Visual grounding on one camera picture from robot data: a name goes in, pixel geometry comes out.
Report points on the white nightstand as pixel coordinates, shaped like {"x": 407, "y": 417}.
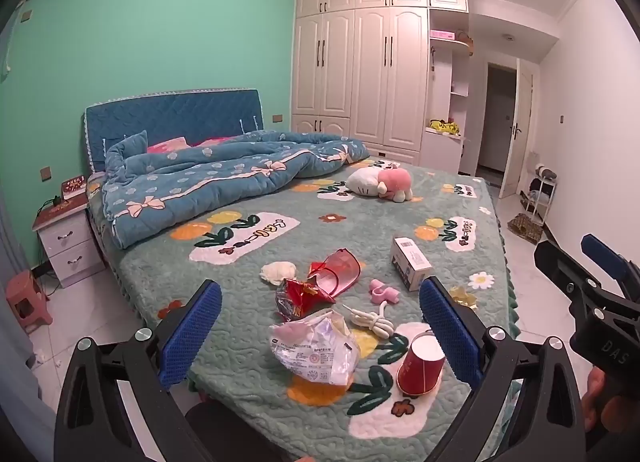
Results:
{"x": 67, "y": 247}

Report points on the white and pink plush toy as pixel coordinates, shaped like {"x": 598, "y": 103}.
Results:
{"x": 380, "y": 182}

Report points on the crumpled white tissue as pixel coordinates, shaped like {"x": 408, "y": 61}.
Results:
{"x": 279, "y": 273}

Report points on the blue quilted headboard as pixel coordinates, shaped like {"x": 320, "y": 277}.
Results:
{"x": 175, "y": 117}

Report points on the translucent red plastic bag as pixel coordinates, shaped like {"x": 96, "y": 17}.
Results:
{"x": 340, "y": 269}

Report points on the white wardrobe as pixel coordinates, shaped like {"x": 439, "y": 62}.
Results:
{"x": 375, "y": 67}

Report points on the yellow plush toy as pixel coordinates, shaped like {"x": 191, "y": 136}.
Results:
{"x": 442, "y": 127}

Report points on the pink plastic stool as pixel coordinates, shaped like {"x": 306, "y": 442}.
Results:
{"x": 25, "y": 297}

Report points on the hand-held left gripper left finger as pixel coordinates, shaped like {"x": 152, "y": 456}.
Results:
{"x": 192, "y": 332}

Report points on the pink pillow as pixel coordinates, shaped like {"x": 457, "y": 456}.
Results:
{"x": 167, "y": 145}

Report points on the blue bow-print quilt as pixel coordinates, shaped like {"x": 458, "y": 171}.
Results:
{"x": 210, "y": 177}

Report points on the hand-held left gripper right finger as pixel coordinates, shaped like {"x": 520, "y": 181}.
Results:
{"x": 447, "y": 337}

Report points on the pink small toy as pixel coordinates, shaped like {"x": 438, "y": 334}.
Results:
{"x": 384, "y": 292}

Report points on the clear printed plastic bag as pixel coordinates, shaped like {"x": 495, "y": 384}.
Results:
{"x": 315, "y": 352}

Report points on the pink box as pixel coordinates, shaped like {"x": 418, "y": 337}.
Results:
{"x": 442, "y": 35}

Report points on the brown woven mat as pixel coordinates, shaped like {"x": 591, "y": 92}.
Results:
{"x": 525, "y": 228}

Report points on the red paper cup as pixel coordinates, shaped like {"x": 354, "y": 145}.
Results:
{"x": 420, "y": 367}

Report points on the person's right hand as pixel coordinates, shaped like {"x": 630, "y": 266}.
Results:
{"x": 594, "y": 392}

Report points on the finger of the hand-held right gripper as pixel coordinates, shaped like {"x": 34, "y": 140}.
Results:
{"x": 565, "y": 274}
{"x": 602, "y": 257}

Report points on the red snack wrapper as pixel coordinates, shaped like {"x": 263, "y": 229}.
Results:
{"x": 300, "y": 298}

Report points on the white storage rack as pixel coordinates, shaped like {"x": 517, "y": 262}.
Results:
{"x": 542, "y": 192}

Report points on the red box on nightstand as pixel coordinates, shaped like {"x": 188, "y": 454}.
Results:
{"x": 73, "y": 187}

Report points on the green floral bed blanket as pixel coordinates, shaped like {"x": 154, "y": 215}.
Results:
{"x": 350, "y": 222}

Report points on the white cardboard box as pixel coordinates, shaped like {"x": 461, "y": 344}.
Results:
{"x": 407, "y": 262}

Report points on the white door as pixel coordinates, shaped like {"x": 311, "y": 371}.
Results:
{"x": 517, "y": 132}

